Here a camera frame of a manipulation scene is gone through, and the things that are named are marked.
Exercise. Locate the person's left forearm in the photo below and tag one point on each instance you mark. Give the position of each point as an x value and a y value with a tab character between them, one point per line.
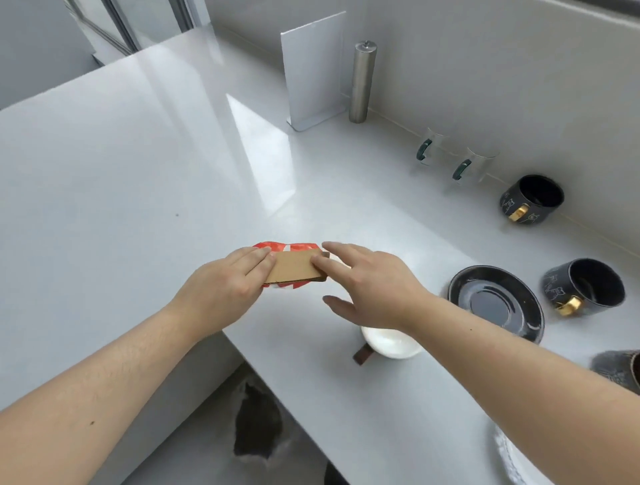
100	389

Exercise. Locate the person's left hand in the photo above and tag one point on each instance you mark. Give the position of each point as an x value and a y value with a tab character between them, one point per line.
220	290

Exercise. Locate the person's right forearm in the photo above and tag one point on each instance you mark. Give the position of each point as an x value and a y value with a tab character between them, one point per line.
525	389

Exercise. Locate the white plate scalloped rim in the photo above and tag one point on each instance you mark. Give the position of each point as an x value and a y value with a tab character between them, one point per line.
510	464

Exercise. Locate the person's right hand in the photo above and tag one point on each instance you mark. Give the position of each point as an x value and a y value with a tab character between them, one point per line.
385	290

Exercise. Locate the grey side window frame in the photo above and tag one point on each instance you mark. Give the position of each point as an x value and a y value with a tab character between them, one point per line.
125	25

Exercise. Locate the orange snack packet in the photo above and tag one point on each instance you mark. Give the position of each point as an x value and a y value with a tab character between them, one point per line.
305	247

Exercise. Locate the black saucer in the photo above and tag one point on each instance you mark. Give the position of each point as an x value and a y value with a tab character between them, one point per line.
495	300

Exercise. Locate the steel cylinder grinder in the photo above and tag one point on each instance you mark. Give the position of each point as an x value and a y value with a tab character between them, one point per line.
362	80

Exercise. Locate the white board stand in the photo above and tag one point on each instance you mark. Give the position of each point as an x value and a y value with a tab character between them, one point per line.
312	70

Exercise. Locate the clear plastic bag dark contents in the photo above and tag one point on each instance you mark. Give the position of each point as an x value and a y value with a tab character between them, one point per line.
257	424

